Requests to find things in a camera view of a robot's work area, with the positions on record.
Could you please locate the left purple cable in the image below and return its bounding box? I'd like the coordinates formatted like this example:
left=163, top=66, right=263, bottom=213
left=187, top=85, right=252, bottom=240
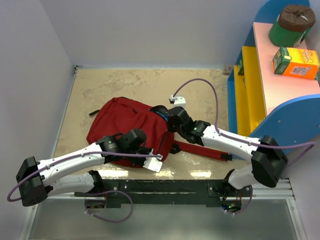
left=6, top=151, right=162, bottom=223

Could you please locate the aluminium rail frame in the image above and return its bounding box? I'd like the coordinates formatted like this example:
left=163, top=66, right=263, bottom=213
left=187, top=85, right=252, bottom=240
left=27, top=68, right=304, bottom=240

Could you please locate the green box on shelf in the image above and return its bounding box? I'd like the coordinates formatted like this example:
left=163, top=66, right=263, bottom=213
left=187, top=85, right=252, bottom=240
left=237, top=57, right=245, bottom=76

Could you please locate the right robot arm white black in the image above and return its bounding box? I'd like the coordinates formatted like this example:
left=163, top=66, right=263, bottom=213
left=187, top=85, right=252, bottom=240
left=167, top=106, right=288, bottom=197

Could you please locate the blue patterned pencil case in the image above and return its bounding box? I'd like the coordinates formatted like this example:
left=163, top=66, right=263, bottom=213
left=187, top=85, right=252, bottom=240
left=152, top=105, right=168, bottom=122

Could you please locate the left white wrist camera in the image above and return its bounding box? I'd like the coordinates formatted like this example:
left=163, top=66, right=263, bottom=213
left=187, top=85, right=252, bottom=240
left=142, top=154, right=163, bottom=173

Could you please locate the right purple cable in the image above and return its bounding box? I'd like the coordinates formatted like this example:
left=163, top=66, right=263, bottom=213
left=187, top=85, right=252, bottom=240
left=173, top=78, right=316, bottom=216

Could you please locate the red student backpack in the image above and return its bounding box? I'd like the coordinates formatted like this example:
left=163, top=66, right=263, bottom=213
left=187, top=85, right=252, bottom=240
left=86, top=97, right=232, bottom=161

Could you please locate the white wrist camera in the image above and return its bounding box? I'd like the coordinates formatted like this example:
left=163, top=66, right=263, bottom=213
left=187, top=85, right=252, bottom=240
left=169, top=95, right=187, bottom=108
left=142, top=154, right=163, bottom=173

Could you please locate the purple cable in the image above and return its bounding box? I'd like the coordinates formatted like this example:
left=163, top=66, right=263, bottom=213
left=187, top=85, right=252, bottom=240
left=6, top=151, right=162, bottom=223
left=173, top=78, right=316, bottom=216

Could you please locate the green cylinder brown lid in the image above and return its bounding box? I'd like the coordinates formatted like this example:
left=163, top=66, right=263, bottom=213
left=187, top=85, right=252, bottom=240
left=268, top=4, right=316, bottom=48

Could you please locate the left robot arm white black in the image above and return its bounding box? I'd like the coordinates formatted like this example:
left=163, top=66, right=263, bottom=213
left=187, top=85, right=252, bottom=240
left=14, top=128, right=163, bottom=207

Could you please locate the orange green crayon box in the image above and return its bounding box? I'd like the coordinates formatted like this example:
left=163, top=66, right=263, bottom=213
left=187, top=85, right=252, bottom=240
left=272, top=47, right=320, bottom=80

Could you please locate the blue yellow pink shelf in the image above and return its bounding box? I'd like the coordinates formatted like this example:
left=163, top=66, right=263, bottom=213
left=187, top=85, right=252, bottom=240
left=227, top=0, right=320, bottom=153

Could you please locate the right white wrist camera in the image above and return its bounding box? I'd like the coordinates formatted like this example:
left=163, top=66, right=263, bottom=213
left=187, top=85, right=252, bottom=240
left=169, top=95, right=187, bottom=108

